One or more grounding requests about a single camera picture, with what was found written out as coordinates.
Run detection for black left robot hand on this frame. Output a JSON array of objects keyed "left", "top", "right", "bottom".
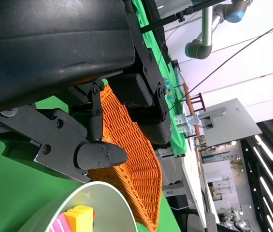
[{"left": 0, "top": 0, "right": 173, "bottom": 183}]

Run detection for pale grey-green bowl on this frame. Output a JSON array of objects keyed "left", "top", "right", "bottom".
[{"left": 17, "top": 181, "right": 138, "bottom": 232}]

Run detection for orange wicker basket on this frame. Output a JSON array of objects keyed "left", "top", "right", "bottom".
[{"left": 87, "top": 83, "right": 163, "bottom": 232}]

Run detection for yellow striped cake piece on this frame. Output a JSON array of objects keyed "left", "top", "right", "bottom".
[{"left": 63, "top": 205, "right": 96, "bottom": 232}]

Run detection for pink striped cake piece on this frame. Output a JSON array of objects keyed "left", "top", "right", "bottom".
[{"left": 50, "top": 214, "right": 73, "bottom": 232}]

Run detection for black metal pole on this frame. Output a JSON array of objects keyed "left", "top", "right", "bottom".
[{"left": 140, "top": 0, "right": 226, "bottom": 33}]

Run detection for green tablecloth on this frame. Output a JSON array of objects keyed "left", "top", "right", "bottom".
[{"left": 0, "top": 0, "right": 187, "bottom": 232}]

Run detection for brown wooden rack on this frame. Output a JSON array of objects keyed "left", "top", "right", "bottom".
[{"left": 183, "top": 82, "right": 207, "bottom": 138}]

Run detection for grey metal stand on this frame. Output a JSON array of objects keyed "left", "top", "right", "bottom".
[{"left": 198, "top": 98, "right": 264, "bottom": 148}]

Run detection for long thin black cable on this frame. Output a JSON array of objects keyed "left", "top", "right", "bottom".
[{"left": 167, "top": 24, "right": 273, "bottom": 114}]

